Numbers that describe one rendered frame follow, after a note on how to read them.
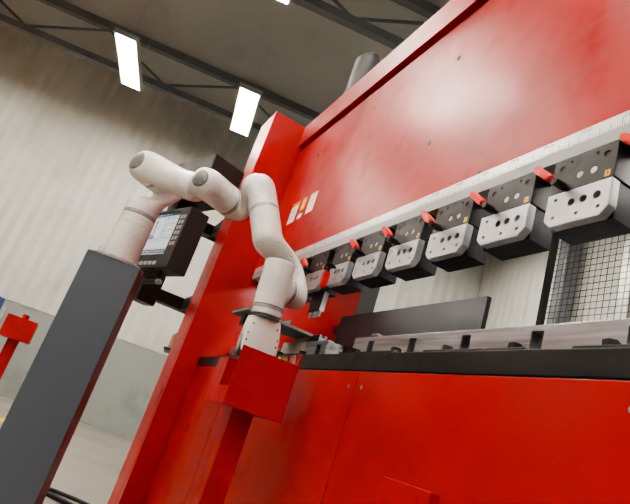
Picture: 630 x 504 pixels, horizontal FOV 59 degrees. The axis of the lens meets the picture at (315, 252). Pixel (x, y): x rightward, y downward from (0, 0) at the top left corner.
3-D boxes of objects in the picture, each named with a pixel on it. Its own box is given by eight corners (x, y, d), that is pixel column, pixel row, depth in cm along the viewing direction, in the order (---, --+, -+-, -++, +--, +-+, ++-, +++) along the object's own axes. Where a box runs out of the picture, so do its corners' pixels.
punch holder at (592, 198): (541, 229, 115) (554, 161, 120) (570, 246, 118) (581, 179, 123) (607, 212, 102) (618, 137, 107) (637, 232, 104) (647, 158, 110)
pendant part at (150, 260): (126, 267, 316) (151, 212, 328) (144, 276, 324) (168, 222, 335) (165, 267, 284) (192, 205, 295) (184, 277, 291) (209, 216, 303)
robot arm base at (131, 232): (86, 247, 184) (110, 199, 190) (93, 261, 202) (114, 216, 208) (141, 268, 187) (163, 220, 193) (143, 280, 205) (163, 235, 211)
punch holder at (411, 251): (382, 270, 168) (397, 222, 173) (405, 281, 171) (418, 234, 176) (412, 263, 155) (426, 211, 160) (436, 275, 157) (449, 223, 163)
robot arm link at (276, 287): (270, 312, 155) (246, 301, 149) (282, 267, 159) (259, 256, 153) (292, 313, 150) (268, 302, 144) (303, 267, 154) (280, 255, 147)
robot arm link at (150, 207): (115, 209, 200) (142, 154, 208) (153, 233, 213) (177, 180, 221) (136, 210, 193) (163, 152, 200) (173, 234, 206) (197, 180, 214)
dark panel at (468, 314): (317, 395, 292) (341, 316, 306) (320, 396, 293) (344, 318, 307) (461, 413, 192) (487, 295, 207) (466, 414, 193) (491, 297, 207)
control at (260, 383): (203, 399, 153) (226, 337, 158) (255, 417, 157) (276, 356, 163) (222, 403, 135) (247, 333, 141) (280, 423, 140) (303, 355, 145)
